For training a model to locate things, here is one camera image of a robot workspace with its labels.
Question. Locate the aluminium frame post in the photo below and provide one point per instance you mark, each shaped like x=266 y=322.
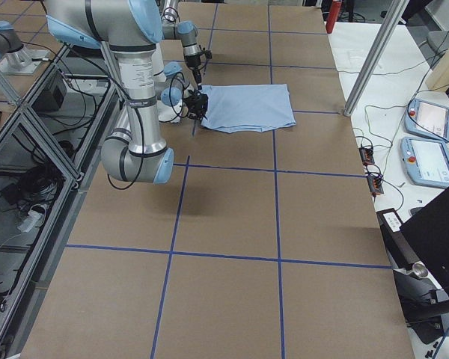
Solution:
x=384 y=34

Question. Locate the orange terminal block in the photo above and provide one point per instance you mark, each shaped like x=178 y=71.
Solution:
x=366 y=154
x=374 y=181

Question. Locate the aluminium guard frame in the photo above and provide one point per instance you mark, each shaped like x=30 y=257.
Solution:
x=50 y=129

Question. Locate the far blue teach pendant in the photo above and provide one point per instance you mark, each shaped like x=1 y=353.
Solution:
x=427 y=119

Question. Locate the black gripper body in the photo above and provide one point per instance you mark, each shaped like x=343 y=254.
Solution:
x=199 y=105
x=194 y=63

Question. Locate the red cylinder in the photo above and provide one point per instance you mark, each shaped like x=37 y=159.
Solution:
x=334 y=11

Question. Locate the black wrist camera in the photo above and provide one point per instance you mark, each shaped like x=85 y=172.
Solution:
x=208 y=54

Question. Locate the blue teach pendant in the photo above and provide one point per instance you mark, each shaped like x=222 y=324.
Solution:
x=426 y=161
x=427 y=119

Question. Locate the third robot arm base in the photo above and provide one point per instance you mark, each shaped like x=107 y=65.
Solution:
x=15 y=57

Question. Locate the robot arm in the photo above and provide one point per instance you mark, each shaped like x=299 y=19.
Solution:
x=132 y=30
x=187 y=33

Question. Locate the near blue teach pendant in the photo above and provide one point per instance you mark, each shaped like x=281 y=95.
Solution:
x=426 y=161

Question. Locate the black laptop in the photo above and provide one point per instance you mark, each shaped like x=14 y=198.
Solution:
x=427 y=232

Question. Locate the light blue t-shirt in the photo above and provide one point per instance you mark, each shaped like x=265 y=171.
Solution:
x=248 y=108

